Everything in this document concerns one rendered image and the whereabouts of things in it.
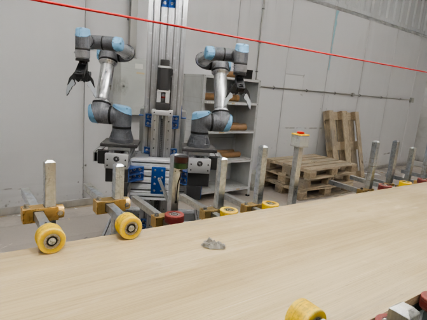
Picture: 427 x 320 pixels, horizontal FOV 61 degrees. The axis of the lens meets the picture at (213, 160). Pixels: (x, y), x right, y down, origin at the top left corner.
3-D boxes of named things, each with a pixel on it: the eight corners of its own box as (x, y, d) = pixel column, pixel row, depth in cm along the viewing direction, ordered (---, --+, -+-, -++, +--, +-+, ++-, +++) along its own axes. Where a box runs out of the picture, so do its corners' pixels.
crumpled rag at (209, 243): (196, 245, 123) (197, 239, 123) (206, 239, 129) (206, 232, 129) (219, 253, 119) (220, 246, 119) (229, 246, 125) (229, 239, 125)
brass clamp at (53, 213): (20, 219, 128) (20, 205, 127) (61, 214, 136) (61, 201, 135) (23, 225, 124) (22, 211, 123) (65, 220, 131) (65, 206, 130)
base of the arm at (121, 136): (110, 138, 240) (111, 123, 238) (134, 140, 241) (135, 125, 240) (107, 142, 225) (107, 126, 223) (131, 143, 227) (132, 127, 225)
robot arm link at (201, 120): (189, 129, 242) (190, 108, 239) (208, 130, 245) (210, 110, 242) (192, 132, 230) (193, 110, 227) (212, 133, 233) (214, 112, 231)
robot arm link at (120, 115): (128, 127, 225) (129, 105, 223) (107, 126, 225) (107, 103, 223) (133, 126, 237) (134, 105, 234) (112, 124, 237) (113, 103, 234)
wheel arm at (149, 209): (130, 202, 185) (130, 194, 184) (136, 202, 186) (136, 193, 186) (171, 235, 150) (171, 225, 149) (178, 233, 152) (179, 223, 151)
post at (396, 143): (380, 205, 265) (393, 140, 255) (383, 204, 267) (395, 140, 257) (385, 206, 262) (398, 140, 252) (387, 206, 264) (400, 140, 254)
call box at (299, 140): (289, 146, 199) (291, 132, 198) (298, 146, 203) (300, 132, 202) (298, 148, 194) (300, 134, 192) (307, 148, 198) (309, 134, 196)
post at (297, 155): (283, 223, 208) (293, 145, 199) (288, 222, 211) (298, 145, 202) (288, 226, 204) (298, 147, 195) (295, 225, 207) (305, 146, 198)
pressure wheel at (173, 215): (159, 236, 154) (161, 210, 151) (176, 233, 158) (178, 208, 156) (168, 244, 147) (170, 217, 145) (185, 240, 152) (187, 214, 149)
